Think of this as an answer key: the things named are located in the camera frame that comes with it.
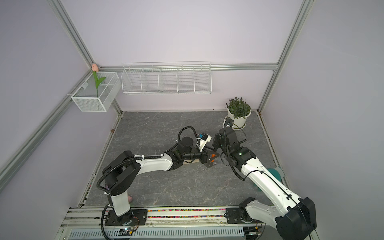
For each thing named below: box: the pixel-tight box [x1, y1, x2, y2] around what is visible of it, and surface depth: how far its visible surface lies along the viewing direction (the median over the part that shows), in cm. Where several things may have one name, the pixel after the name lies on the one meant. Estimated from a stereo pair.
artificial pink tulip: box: [91, 63, 107, 98], surface depth 91 cm
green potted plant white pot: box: [226, 96, 252, 129], surface depth 101 cm
